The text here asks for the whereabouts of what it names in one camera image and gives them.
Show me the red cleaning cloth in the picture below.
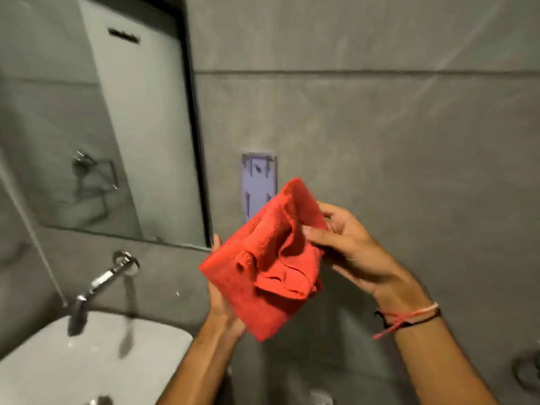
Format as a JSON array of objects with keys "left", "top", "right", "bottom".
[{"left": 199, "top": 177, "right": 329, "bottom": 342}]

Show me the person's right forearm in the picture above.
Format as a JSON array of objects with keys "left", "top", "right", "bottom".
[{"left": 373, "top": 278, "right": 500, "bottom": 405}]

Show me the person's left forearm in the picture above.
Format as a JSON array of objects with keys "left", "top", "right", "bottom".
[{"left": 156, "top": 313, "right": 246, "bottom": 405}]

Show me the person's right hand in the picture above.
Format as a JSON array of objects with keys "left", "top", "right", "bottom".
[{"left": 301, "top": 201, "right": 422, "bottom": 301}]

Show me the red thread wristband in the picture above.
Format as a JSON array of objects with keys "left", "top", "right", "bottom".
[{"left": 372, "top": 302, "right": 440, "bottom": 341}]

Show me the black thread wristband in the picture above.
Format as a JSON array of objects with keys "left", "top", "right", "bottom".
[{"left": 374, "top": 309, "right": 442, "bottom": 329}]

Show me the white ceramic sink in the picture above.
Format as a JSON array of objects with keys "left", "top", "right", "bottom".
[{"left": 0, "top": 310, "right": 194, "bottom": 405}]

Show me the purple wall mounting plate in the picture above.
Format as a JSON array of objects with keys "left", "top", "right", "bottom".
[{"left": 241, "top": 152, "right": 278, "bottom": 224}]

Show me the chrome wall faucet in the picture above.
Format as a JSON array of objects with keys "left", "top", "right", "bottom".
[{"left": 67, "top": 250, "right": 141, "bottom": 337}]

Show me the black framed wall mirror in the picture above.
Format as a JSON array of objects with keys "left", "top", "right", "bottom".
[{"left": 0, "top": 0, "right": 213, "bottom": 251}]

